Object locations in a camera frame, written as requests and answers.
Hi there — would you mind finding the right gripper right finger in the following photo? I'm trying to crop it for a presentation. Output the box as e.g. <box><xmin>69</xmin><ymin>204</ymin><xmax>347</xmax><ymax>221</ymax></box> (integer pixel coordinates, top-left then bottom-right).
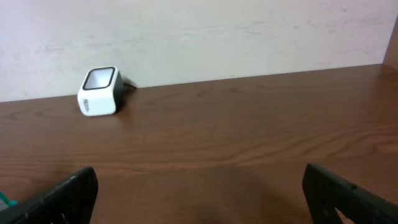
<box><xmin>302</xmin><ymin>163</ymin><xmax>397</xmax><ymax>224</ymax></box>

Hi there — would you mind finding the white barcode scanner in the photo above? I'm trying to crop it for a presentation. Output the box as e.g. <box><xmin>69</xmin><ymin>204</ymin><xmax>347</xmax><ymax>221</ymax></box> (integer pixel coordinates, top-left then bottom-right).
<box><xmin>77</xmin><ymin>66</ymin><xmax>137</xmax><ymax>116</ymax></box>

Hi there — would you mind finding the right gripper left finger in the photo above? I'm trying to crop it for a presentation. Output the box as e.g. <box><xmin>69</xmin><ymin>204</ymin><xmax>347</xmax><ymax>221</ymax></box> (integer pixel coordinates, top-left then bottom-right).
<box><xmin>1</xmin><ymin>167</ymin><xmax>98</xmax><ymax>224</ymax></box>

